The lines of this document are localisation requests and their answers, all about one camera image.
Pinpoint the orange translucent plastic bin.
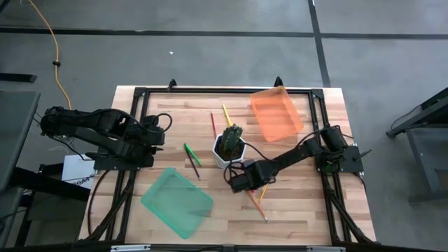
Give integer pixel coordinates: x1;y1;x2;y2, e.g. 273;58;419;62
249;85;305;143

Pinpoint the white faceted plant pot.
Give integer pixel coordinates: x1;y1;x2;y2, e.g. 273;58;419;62
212;134;248;170

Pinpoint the black floor cable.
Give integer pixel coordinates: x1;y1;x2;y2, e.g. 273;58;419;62
87;169;111;236

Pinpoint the green translucent plastic bin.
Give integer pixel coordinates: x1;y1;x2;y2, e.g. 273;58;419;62
140;167;214;241

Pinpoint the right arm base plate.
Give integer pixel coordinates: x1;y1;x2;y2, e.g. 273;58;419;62
314;144;373;174

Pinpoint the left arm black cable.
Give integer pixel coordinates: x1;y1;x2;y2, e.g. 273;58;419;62
153;112;174;134

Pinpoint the yellow floor cable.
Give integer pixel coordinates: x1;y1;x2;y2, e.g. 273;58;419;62
27;0;73;110

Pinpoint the silver metal bracket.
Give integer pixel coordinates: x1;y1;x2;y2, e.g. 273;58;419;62
111;244;151;252
307;246;346;252

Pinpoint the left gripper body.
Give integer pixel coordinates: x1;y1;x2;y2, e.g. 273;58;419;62
138;124;166;147

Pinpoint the orange pencil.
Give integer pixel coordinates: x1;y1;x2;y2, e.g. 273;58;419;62
246;190;270;223

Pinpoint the black desk frame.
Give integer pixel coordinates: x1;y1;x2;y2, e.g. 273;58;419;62
0;162;92;248

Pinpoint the grey desk top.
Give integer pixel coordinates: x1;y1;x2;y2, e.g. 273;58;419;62
0;90;41;192

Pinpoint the white paper box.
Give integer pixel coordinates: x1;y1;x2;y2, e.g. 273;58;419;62
61;154;97;190

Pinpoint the black table foot bar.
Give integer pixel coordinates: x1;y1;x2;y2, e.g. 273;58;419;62
0;72;38;83

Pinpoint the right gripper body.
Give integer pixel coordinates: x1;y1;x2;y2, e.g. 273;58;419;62
230;159;278;194

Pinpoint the green pen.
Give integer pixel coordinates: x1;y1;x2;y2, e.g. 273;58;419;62
183;142;203;167

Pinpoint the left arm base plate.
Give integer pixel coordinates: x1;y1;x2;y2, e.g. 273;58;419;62
92;143;155;172

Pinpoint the green cactus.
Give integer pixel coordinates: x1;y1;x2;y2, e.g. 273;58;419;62
220;122;244;155

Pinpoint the black aluminium table frame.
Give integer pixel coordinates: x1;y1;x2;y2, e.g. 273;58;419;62
78;85;377;246

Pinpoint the black metal table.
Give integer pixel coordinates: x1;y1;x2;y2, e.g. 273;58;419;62
386;86;448;204

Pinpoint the thin black pen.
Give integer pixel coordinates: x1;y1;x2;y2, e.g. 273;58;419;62
185;148;202;181

